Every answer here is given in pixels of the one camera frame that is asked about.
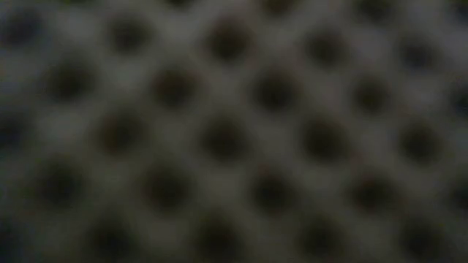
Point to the white mesh knit garment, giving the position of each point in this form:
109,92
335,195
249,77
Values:
234,131

